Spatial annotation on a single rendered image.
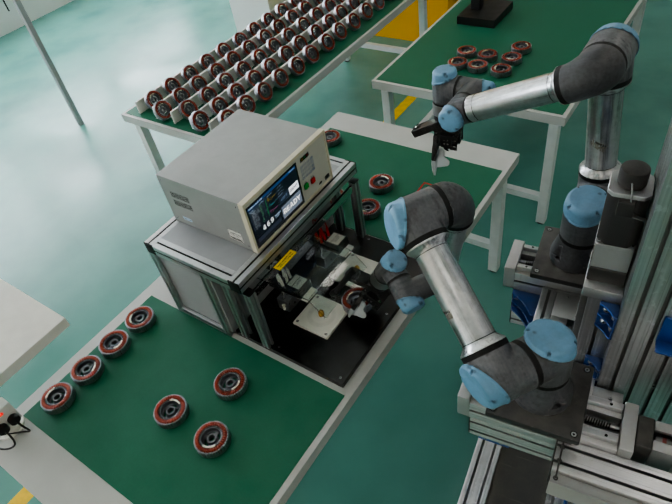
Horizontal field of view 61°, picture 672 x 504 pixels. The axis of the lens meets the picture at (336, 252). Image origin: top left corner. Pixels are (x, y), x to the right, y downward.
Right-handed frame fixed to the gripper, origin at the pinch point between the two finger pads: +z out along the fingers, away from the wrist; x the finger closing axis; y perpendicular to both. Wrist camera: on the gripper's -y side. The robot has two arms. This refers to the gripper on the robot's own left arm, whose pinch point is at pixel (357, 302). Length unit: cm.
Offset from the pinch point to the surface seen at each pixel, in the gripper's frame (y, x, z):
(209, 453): -8, -69, 9
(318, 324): -6.3, -12.5, 7.7
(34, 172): -271, 52, 233
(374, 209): -18, 49, 13
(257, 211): -41, -12, -28
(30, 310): -74, -72, -4
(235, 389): -15, -48, 12
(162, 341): -49, -44, 34
